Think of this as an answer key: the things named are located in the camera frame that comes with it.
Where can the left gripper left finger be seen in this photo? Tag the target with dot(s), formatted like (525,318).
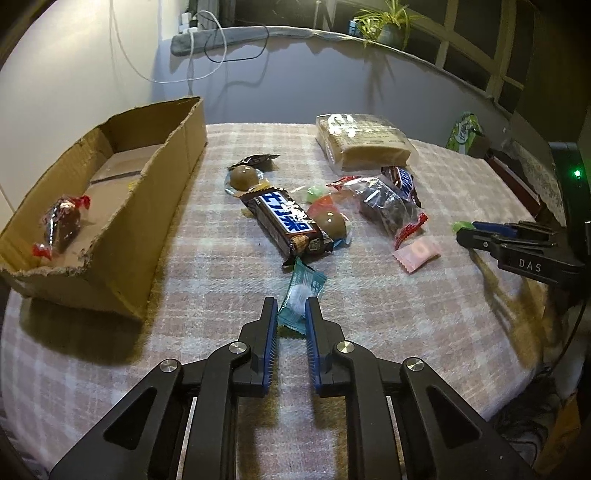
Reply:
(179,420)

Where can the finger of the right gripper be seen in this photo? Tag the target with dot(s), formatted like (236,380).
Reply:
(491,241)
(522,230)

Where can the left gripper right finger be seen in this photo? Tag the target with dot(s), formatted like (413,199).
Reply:
(403,420)

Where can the green candy packet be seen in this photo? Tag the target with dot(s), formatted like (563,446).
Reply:
(459,225)

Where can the pink candy packet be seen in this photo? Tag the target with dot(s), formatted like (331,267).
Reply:
(413,256)

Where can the Snickers chocolate bar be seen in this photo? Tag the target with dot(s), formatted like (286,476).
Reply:
(403,182)

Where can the clear bag dark snack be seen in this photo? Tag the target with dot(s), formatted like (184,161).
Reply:
(382,204)

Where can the chocolate ball wrapper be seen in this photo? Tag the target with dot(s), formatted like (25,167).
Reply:
(247,175)
(329,217)

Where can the teal candy packet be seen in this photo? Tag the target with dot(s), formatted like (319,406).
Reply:
(305,282)

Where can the blue label chocolate bar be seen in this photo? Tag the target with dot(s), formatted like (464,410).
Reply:
(295,233)

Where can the red end dark snack bag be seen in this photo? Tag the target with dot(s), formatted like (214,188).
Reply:
(61,224)

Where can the green drink carton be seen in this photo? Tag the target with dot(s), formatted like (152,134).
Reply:
(464,133)

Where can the potted spider plant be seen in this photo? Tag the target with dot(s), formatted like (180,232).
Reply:
(391,27)

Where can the cardboard box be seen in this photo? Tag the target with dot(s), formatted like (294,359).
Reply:
(133,168)

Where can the grey padded ledge cover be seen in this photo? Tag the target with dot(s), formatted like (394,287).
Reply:
(301,64)

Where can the white power adapter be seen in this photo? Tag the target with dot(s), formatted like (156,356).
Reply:
(188,23)

